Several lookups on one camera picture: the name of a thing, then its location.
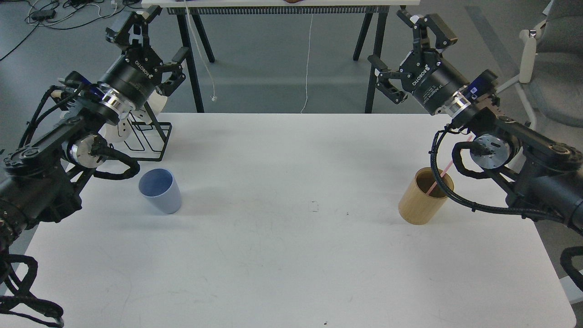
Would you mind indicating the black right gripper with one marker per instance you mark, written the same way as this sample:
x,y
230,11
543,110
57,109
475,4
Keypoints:
x,y
424,73

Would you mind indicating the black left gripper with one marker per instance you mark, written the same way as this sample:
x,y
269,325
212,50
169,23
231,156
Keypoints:
x,y
138,72

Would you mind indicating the pink chopstick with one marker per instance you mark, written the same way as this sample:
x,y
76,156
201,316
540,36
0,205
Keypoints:
x,y
445,171

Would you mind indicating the blue plastic cup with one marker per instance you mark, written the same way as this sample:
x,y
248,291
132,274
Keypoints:
x,y
160,187

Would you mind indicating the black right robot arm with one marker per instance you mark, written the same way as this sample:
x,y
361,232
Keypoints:
x,y
542,178

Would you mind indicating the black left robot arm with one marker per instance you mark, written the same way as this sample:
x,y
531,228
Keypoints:
x,y
61,149

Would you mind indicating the background trestle table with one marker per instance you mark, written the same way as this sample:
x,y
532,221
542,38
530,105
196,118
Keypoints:
x,y
270,56

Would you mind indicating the white cups on rack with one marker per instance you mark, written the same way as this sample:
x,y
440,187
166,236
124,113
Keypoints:
x,y
129,117

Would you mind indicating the bamboo cylinder holder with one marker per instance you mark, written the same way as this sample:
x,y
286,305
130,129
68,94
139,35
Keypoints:
x,y
422,199

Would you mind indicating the black wire dish rack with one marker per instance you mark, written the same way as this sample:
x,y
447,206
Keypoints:
x,y
148,142

